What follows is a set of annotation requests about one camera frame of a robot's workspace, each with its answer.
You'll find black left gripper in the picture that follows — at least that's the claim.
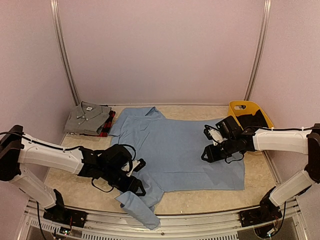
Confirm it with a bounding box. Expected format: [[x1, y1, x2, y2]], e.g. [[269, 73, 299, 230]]
[[101, 165, 147, 197]]

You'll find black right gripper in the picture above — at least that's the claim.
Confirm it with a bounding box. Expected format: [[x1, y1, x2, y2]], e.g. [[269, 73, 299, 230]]
[[201, 137, 237, 163]]

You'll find light blue long sleeve shirt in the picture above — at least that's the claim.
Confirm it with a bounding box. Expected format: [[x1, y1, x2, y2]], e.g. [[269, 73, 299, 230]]
[[109, 107, 245, 230]]

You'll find yellow plastic basket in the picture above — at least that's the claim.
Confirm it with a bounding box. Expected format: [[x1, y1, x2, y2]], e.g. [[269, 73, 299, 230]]
[[228, 100, 274, 128]]

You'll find red black plaid shirt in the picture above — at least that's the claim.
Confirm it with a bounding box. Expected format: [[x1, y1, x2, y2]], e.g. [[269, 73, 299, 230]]
[[97, 110, 116, 137]]

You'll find grey denim shirt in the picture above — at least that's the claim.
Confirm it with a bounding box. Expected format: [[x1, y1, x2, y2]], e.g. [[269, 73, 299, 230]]
[[64, 101, 112, 136]]

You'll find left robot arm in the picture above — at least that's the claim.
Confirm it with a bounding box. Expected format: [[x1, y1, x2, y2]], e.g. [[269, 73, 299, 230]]
[[0, 125, 146, 228]]

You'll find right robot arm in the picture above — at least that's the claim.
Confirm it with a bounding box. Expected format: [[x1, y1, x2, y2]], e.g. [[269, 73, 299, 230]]
[[201, 115, 320, 227]]

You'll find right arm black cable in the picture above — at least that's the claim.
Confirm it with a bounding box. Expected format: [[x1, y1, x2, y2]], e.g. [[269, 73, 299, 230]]
[[224, 149, 245, 165]]

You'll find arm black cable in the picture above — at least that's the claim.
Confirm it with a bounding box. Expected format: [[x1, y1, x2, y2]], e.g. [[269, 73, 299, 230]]
[[224, 149, 245, 165], [91, 143, 137, 193]]

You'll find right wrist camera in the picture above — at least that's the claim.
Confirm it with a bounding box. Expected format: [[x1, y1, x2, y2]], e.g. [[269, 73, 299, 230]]
[[203, 124, 224, 146]]

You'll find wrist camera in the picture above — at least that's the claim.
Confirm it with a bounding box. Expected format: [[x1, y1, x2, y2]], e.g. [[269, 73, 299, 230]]
[[203, 124, 224, 146], [121, 158, 146, 177]]

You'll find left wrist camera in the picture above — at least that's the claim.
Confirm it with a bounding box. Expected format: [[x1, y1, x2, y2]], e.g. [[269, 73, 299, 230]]
[[121, 158, 146, 177]]

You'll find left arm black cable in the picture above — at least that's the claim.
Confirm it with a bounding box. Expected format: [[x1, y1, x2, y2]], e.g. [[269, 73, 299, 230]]
[[91, 143, 137, 193]]

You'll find aluminium front rail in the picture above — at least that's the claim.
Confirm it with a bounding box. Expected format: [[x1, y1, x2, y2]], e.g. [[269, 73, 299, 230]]
[[17, 200, 309, 240]]

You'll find right aluminium frame post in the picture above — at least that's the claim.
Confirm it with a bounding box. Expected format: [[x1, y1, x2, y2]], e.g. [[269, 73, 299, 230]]
[[244, 0, 272, 101]]

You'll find aluminium frame post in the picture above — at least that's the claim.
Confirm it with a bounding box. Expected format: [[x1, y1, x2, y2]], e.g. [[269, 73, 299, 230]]
[[244, 0, 272, 101], [50, 0, 80, 106]]

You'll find left aluminium frame post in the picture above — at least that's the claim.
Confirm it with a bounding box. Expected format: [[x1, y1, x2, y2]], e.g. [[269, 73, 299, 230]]
[[50, 0, 80, 106]]

